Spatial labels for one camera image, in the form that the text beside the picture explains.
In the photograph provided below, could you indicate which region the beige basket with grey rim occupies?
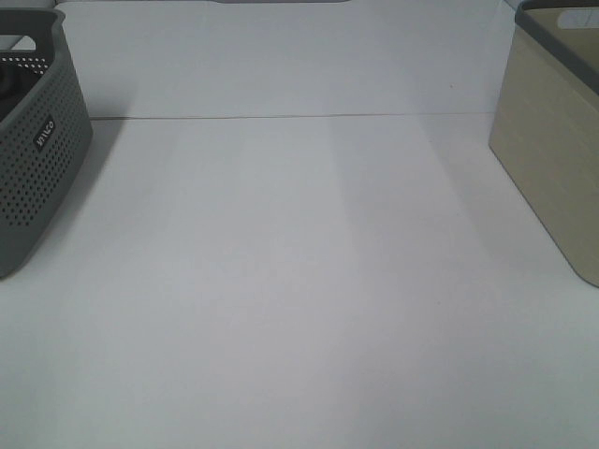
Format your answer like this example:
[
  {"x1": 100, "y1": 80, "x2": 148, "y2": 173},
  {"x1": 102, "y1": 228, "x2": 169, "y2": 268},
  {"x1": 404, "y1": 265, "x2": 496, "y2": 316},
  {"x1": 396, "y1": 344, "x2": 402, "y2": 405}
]
[{"x1": 489, "y1": 1, "x2": 598, "y2": 285}]

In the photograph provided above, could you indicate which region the grey perforated plastic basket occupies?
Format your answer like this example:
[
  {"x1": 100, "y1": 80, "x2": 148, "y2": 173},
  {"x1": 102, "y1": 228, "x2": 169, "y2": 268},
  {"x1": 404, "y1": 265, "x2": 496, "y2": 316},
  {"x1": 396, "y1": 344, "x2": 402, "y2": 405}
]
[{"x1": 1, "y1": 7, "x2": 93, "y2": 278}]

